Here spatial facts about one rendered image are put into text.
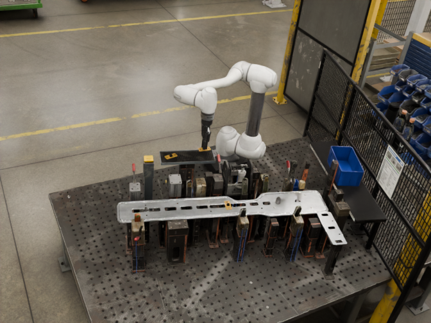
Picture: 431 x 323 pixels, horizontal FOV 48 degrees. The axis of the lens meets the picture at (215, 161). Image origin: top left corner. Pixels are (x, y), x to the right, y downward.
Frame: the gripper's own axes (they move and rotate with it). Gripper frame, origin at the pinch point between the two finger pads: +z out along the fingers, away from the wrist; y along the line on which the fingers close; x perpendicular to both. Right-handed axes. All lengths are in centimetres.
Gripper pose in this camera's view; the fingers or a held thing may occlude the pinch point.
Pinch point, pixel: (204, 143)
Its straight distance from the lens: 324.0
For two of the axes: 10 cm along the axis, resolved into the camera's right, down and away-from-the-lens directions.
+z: -0.9, 8.0, 5.9
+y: 3.4, 5.8, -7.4
